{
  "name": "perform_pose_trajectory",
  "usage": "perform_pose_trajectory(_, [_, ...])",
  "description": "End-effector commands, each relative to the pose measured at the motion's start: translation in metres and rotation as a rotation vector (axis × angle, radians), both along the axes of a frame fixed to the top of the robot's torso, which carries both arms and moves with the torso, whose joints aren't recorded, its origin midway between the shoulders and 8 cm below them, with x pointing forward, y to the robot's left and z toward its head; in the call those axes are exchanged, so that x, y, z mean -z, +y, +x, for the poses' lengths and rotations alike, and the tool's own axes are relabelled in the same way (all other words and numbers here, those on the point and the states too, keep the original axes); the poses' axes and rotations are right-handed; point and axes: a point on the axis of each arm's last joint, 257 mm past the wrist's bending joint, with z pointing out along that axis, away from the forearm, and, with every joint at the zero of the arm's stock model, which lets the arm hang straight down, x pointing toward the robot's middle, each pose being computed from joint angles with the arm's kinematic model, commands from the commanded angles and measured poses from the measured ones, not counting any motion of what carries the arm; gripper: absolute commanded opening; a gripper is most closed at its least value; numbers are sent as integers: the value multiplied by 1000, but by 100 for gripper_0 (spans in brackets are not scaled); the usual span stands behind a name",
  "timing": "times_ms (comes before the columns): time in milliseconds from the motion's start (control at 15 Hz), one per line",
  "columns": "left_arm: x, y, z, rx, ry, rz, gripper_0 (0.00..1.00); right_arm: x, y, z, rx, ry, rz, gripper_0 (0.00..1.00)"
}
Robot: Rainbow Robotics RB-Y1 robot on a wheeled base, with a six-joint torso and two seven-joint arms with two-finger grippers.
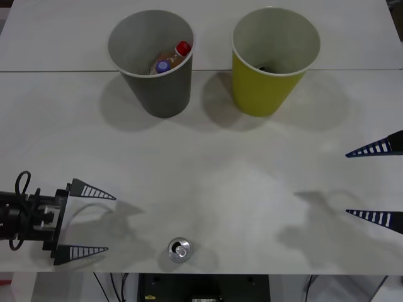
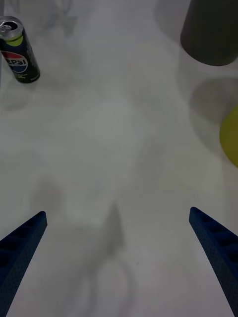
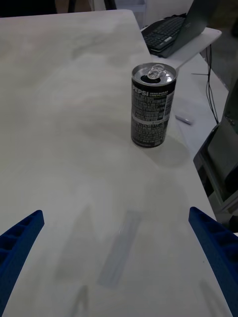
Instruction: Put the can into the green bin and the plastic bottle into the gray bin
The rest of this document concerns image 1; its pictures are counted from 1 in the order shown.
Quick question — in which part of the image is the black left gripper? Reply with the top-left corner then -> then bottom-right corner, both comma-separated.
27,177 -> 117,266

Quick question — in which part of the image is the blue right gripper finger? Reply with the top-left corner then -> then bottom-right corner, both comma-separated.
345,209 -> 403,235
344,129 -> 403,159

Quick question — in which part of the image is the silver-topped drink can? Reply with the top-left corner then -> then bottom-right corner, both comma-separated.
167,237 -> 193,263

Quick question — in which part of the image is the black robot base box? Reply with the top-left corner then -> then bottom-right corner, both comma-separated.
138,273 -> 270,302

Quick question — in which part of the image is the yellow-green plastic waste bin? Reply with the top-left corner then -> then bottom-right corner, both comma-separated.
231,6 -> 322,118

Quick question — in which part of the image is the grey plastic waste bin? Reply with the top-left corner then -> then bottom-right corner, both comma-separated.
108,9 -> 197,119

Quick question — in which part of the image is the purple-capped plastic bottle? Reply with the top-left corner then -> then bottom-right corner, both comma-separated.
147,59 -> 173,76

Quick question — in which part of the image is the red-capped plastic bottle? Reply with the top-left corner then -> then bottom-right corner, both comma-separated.
155,40 -> 193,72

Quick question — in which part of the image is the black cable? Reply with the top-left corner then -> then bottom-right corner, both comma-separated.
93,272 -> 110,302
109,272 -> 121,302
120,272 -> 130,302

